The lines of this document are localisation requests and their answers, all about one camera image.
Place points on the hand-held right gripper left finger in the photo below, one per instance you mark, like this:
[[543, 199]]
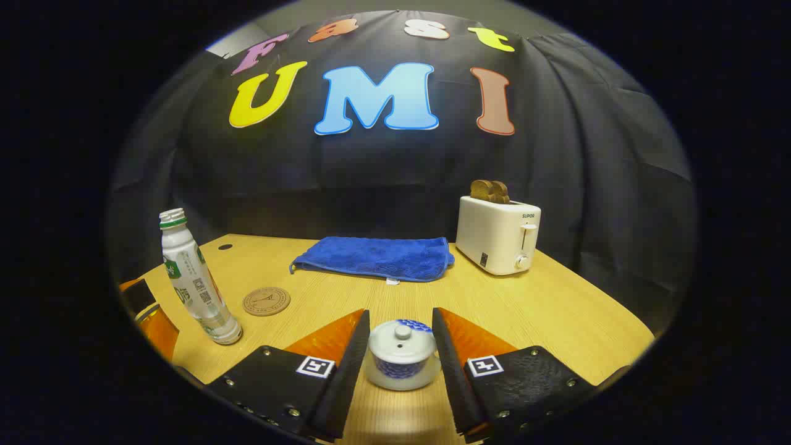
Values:
[[349, 377]]

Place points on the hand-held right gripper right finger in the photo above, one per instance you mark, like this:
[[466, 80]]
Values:
[[456, 383]]

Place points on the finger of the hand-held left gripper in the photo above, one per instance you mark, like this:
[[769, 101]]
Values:
[[154, 321]]

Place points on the white blue-patterned teacup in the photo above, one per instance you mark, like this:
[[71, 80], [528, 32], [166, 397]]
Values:
[[398, 376]]

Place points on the white green-label water bottle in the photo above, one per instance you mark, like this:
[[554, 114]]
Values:
[[191, 278]]

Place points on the white teacup lid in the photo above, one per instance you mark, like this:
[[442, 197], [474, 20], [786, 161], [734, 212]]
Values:
[[401, 346]]

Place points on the round brown coaster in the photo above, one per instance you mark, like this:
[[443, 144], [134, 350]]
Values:
[[266, 301]]

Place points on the blue towel cloth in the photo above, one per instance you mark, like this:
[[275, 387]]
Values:
[[377, 258]]

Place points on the white toaster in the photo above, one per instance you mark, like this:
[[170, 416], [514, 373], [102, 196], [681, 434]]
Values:
[[494, 238]]

